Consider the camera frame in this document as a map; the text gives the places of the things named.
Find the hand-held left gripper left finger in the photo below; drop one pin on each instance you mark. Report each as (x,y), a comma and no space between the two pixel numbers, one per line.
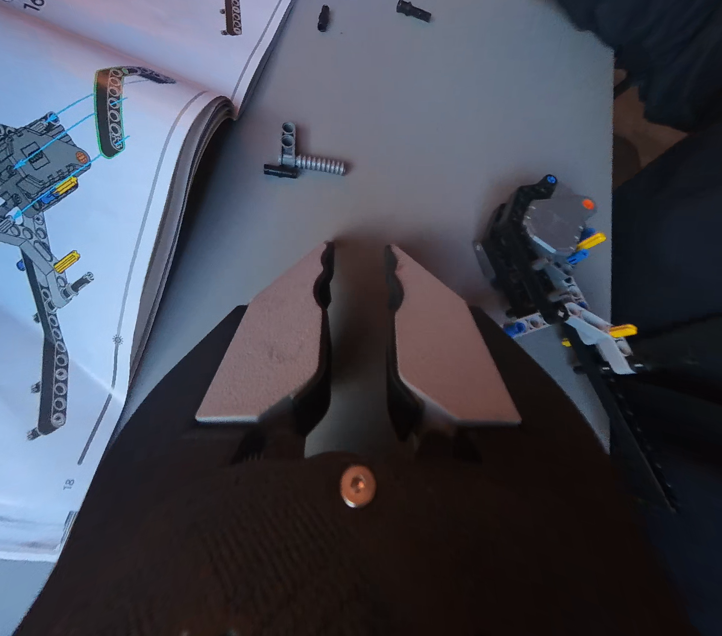
(265,342)

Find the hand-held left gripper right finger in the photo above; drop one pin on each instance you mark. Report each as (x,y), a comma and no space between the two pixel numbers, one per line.
(451,359)

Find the long black lego pin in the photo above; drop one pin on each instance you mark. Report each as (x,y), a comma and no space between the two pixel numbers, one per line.
(414,10)

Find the partly built lego model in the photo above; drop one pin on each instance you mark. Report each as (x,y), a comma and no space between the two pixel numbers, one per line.
(553,224)

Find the short black lego pin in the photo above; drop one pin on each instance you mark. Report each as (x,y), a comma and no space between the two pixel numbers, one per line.
(323,17)

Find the open lego instruction booklet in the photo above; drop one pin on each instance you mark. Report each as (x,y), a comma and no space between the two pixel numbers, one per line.
(169,26)

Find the grey connector with threaded axle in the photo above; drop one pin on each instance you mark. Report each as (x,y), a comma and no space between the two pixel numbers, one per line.
(289,145)

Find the person's dark trouser leg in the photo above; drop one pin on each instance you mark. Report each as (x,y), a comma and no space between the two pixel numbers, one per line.
(671,263)

